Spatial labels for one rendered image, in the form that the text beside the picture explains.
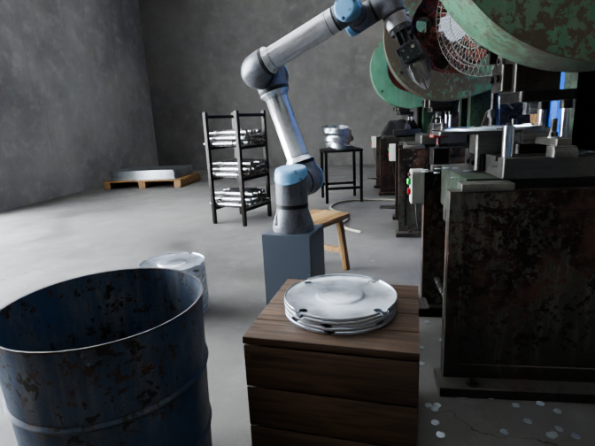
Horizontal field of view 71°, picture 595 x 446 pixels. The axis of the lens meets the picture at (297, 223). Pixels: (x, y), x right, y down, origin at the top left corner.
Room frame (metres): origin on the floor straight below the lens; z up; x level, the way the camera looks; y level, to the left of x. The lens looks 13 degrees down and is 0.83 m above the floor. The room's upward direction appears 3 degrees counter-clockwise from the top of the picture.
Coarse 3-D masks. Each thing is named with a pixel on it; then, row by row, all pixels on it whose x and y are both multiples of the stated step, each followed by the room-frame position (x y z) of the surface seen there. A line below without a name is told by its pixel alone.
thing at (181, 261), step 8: (160, 256) 1.93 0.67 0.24; (168, 256) 1.93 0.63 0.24; (176, 256) 1.92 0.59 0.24; (184, 256) 1.91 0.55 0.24; (192, 256) 1.91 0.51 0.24; (200, 256) 1.90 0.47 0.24; (144, 264) 1.82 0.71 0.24; (152, 264) 1.82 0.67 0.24; (160, 264) 1.79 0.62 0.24; (168, 264) 1.79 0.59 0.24; (176, 264) 1.78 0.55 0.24; (184, 264) 1.79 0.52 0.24; (192, 264) 1.79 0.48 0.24; (200, 264) 1.78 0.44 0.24
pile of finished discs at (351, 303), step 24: (288, 288) 1.07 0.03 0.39; (312, 288) 1.07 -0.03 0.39; (336, 288) 1.05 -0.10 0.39; (360, 288) 1.06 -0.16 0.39; (384, 288) 1.05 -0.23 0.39; (288, 312) 0.97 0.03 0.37; (312, 312) 0.92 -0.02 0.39; (336, 312) 0.92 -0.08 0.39; (360, 312) 0.91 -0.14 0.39; (384, 312) 0.92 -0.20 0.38
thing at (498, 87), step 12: (504, 60) 1.41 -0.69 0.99; (504, 72) 1.35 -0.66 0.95; (516, 72) 1.32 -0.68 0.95; (528, 72) 1.32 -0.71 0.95; (540, 72) 1.31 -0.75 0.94; (552, 72) 1.31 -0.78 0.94; (492, 84) 1.43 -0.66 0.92; (504, 84) 1.35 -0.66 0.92; (516, 84) 1.32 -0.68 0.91; (528, 84) 1.32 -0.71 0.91; (540, 84) 1.31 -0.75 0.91; (552, 84) 1.31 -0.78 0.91
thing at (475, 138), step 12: (432, 132) 1.48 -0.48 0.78; (444, 132) 1.36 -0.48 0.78; (456, 132) 1.35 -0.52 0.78; (468, 132) 1.35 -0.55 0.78; (480, 132) 1.34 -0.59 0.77; (492, 132) 1.34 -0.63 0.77; (516, 132) 1.32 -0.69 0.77; (480, 144) 1.36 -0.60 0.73; (492, 144) 1.35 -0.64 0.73; (468, 156) 1.45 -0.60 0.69; (480, 156) 1.36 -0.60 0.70; (480, 168) 1.36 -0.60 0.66
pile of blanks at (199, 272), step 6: (204, 264) 1.82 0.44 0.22; (192, 270) 1.75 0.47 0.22; (198, 270) 1.77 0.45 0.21; (204, 270) 1.81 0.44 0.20; (198, 276) 1.76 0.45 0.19; (204, 276) 1.81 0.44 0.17; (204, 282) 1.79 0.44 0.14; (204, 288) 1.79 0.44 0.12; (204, 294) 1.78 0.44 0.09; (204, 300) 1.78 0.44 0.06; (204, 306) 1.78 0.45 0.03; (204, 312) 1.77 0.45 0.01
